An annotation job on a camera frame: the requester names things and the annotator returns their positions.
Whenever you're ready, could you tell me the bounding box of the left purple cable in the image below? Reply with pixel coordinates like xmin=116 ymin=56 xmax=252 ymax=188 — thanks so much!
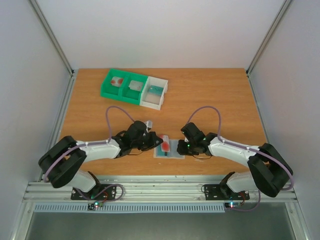
xmin=43 ymin=106 xmax=137 ymax=201

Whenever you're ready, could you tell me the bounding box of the teal card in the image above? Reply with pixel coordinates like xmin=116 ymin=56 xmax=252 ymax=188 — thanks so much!
xmin=154 ymin=146 xmax=171 ymax=158
xmin=148 ymin=85 xmax=164 ymax=97

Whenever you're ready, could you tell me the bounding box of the left controller board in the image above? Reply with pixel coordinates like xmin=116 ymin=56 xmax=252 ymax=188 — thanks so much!
xmin=87 ymin=202 xmax=104 ymax=211

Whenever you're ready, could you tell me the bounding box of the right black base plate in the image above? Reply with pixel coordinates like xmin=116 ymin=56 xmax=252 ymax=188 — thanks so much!
xmin=201 ymin=184 xmax=250 ymax=201

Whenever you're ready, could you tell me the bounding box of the aluminium front rail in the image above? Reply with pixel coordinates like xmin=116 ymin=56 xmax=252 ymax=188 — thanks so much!
xmin=22 ymin=159 xmax=298 ymax=203

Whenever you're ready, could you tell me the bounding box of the right aluminium frame post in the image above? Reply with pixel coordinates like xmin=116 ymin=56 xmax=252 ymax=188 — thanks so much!
xmin=246 ymin=0 xmax=294 ymax=78

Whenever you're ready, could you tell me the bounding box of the controller board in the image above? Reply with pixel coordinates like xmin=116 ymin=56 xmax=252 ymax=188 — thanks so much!
xmin=224 ymin=201 xmax=242 ymax=209
xmin=87 ymin=202 xmax=104 ymax=211

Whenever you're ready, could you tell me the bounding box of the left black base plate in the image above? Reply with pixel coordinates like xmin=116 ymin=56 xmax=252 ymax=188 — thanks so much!
xmin=70 ymin=184 xmax=120 ymax=201

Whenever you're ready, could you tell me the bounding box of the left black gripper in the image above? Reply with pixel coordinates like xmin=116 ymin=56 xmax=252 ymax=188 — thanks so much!
xmin=132 ymin=131 xmax=163 ymax=151

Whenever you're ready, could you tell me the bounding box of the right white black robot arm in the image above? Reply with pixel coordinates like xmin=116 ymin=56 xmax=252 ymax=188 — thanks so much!
xmin=177 ymin=122 xmax=293 ymax=198

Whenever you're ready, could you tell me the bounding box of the green bin far left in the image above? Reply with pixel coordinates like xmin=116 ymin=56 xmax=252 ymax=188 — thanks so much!
xmin=100 ymin=68 xmax=130 ymax=101

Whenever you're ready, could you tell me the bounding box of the green bin middle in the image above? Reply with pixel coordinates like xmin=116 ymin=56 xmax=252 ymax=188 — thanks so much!
xmin=120 ymin=72 xmax=148 ymax=105

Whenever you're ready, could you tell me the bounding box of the teal card in bin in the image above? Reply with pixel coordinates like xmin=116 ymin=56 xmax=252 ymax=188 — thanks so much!
xmin=148 ymin=85 xmax=164 ymax=97

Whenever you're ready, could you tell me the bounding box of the grey slotted cable duct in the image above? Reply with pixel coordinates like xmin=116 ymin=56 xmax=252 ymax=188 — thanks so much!
xmin=33 ymin=202 xmax=225 ymax=214

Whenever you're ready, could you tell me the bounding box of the card with red circles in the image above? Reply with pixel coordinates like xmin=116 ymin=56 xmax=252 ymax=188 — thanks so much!
xmin=110 ymin=76 xmax=124 ymax=88

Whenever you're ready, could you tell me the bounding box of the right controller board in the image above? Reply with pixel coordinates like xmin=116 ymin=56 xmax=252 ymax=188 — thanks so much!
xmin=224 ymin=201 xmax=242 ymax=209

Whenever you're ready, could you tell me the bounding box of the green bin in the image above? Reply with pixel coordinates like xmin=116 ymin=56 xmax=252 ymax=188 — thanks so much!
xmin=120 ymin=72 xmax=148 ymax=105
xmin=100 ymin=68 xmax=130 ymax=101

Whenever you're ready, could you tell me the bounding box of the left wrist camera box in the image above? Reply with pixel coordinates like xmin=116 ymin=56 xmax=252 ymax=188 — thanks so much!
xmin=145 ymin=120 xmax=153 ymax=129

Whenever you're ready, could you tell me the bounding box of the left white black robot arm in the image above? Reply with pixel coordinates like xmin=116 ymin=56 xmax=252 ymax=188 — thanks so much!
xmin=38 ymin=120 xmax=163 ymax=199

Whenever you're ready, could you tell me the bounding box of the aluminium frame post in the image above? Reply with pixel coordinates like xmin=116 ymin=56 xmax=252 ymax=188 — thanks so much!
xmin=246 ymin=0 xmax=294 ymax=78
xmin=28 ymin=0 xmax=75 ymax=77

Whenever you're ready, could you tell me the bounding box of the white bin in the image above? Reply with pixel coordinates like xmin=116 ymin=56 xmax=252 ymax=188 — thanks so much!
xmin=139 ymin=76 xmax=168 ymax=111

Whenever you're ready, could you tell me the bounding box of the left aluminium frame post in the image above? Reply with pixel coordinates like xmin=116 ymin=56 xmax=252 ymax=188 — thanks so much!
xmin=28 ymin=0 xmax=75 ymax=77

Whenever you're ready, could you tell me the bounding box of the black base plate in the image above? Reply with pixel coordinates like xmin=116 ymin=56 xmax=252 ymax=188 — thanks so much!
xmin=70 ymin=184 xmax=120 ymax=201
xmin=201 ymin=184 xmax=250 ymax=201

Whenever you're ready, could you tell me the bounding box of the grey card in bin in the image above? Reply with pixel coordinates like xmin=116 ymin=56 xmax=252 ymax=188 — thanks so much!
xmin=128 ymin=80 xmax=144 ymax=92

